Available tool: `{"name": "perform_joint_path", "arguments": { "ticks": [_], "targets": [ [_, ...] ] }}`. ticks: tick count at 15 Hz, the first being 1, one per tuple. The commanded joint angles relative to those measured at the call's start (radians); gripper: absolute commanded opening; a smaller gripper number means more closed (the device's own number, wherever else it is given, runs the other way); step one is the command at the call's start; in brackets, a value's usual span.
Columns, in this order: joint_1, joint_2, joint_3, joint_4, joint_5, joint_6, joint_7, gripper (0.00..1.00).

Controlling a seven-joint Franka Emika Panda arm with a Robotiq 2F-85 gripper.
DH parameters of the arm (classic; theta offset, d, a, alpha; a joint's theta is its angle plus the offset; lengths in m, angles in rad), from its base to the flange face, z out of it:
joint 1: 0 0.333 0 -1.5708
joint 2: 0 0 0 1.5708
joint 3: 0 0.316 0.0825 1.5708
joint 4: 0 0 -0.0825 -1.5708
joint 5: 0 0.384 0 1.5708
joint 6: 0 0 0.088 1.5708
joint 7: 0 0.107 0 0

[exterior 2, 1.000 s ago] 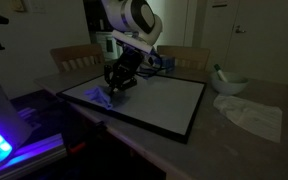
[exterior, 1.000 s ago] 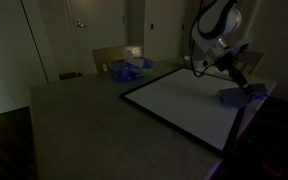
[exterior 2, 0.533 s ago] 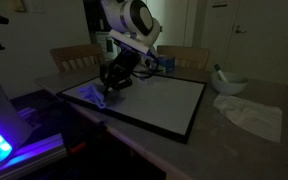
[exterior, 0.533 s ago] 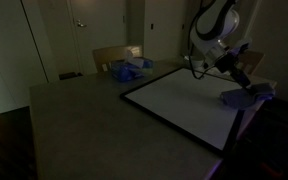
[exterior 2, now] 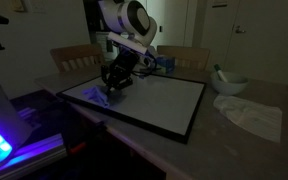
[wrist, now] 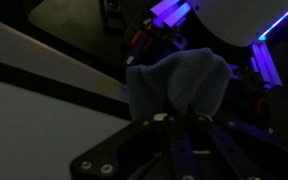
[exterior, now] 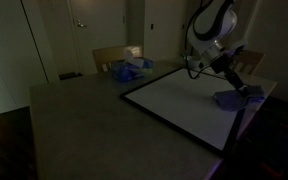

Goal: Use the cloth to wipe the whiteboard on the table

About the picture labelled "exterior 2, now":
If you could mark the blue tissue box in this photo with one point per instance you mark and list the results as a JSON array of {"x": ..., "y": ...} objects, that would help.
[{"x": 165, "y": 63}]

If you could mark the aluminium frame rail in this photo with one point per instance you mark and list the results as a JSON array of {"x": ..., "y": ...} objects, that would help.
[{"x": 44, "y": 150}]

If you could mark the white robot base blue lights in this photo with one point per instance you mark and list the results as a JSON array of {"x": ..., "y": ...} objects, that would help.
[{"x": 0, "y": 110}]

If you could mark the grey bowl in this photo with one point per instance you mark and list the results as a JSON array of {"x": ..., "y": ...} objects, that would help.
[{"x": 230, "y": 87}]

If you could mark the blue cloth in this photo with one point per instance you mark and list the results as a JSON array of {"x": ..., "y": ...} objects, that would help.
[{"x": 99, "y": 95}]

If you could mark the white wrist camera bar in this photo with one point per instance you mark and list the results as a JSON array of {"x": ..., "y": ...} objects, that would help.
[{"x": 127, "y": 42}]

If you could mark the wooden slatted chair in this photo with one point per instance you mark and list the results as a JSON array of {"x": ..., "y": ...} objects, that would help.
[{"x": 77, "y": 51}]

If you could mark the black framed whiteboard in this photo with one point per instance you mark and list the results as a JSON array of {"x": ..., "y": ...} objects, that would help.
[{"x": 157, "y": 103}]

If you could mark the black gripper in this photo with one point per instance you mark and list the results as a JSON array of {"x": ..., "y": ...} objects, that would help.
[{"x": 124, "y": 65}]

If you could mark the red clamp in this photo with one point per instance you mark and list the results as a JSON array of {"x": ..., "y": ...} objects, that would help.
[{"x": 77, "y": 147}]

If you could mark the dark wall switch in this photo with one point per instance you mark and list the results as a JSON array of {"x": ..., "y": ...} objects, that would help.
[{"x": 160, "y": 29}]

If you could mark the white door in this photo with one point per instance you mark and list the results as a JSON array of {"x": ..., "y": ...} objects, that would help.
[{"x": 270, "y": 43}]

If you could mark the white crumpled cloth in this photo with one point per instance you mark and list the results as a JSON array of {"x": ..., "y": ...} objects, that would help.
[{"x": 250, "y": 116}]

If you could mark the green capped white marker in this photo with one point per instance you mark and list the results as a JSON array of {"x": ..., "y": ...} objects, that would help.
[{"x": 219, "y": 72}]

